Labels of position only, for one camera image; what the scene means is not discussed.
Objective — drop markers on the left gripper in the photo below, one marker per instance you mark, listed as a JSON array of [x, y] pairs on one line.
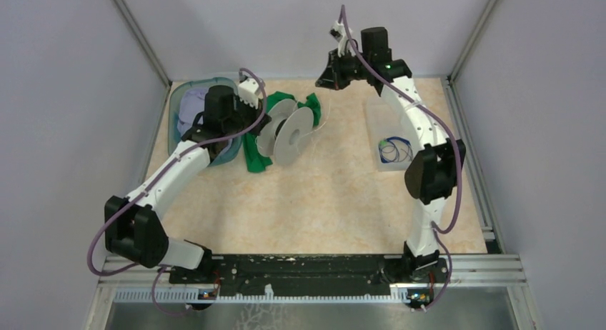
[[255, 113]]

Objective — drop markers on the clear plastic box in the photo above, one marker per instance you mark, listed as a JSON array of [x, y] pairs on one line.
[[390, 147]]

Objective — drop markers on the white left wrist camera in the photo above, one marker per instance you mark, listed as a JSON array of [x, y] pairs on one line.
[[249, 91]]

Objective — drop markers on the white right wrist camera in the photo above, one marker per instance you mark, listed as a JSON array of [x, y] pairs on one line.
[[339, 33]]

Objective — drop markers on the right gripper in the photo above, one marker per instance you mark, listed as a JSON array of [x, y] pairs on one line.
[[331, 78]]

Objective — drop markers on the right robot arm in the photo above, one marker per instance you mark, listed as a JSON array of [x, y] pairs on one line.
[[433, 178]]

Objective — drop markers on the lavender cloth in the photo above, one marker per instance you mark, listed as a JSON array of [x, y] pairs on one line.
[[192, 103]]

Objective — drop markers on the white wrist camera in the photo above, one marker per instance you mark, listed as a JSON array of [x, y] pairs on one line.
[[339, 33], [249, 91]]

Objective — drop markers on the white filament spool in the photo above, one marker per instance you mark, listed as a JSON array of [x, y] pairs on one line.
[[287, 134]]

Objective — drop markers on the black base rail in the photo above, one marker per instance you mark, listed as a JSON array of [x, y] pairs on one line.
[[315, 277]]

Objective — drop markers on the green cloth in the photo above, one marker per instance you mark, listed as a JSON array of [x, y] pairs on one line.
[[256, 163]]

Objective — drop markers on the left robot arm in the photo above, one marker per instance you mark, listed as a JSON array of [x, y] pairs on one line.
[[133, 229]]

